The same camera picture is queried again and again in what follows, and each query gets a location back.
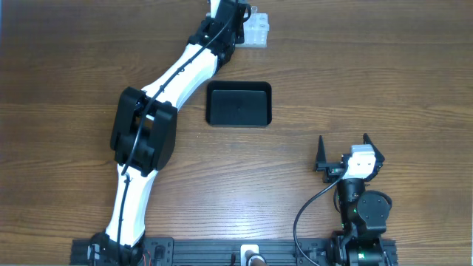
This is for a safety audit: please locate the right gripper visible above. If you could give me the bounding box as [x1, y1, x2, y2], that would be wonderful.
[313, 132, 386, 185]

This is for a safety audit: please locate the mounting rail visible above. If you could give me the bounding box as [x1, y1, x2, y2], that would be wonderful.
[69, 236, 399, 266]

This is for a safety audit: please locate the black cable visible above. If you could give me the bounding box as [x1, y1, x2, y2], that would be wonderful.
[293, 168, 349, 266]
[120, 0, 240, 177]

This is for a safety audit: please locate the black tray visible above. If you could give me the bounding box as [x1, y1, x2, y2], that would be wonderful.
[205, 80, 273, 129]

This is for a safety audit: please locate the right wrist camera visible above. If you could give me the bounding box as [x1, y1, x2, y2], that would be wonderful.
[344, 143, 378, 181]

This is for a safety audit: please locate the white test tube rack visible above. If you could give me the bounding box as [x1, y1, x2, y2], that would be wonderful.
[236, 12, 270, 50]

